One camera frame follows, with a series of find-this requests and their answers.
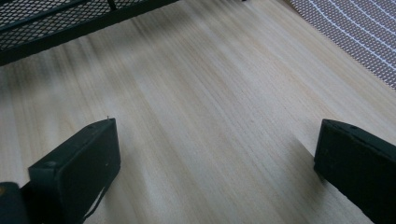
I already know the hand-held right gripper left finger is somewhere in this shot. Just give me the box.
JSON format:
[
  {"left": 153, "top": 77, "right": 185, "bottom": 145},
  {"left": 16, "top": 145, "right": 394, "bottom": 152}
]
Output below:
[{"left": 21, "top": 117, "right": 121, "bottom": 224}]

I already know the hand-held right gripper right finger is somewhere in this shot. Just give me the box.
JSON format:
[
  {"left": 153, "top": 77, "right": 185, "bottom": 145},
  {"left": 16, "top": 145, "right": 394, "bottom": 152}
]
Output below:
[{"left": 313, "top": 119, "right": 396, "bottom": 224}]

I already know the white mesh mat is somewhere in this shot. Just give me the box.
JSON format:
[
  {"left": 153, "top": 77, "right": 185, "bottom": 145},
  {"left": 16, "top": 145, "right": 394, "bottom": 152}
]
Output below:
[{"left": 288, "top": 0, "right": 396, "bottom": 91}]

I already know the black metal mesh rack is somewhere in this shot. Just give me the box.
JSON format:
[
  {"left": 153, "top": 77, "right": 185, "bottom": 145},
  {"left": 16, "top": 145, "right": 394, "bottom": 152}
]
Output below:
[{"left": 0, "top": 0, "right": 180, "bottom": 67}]

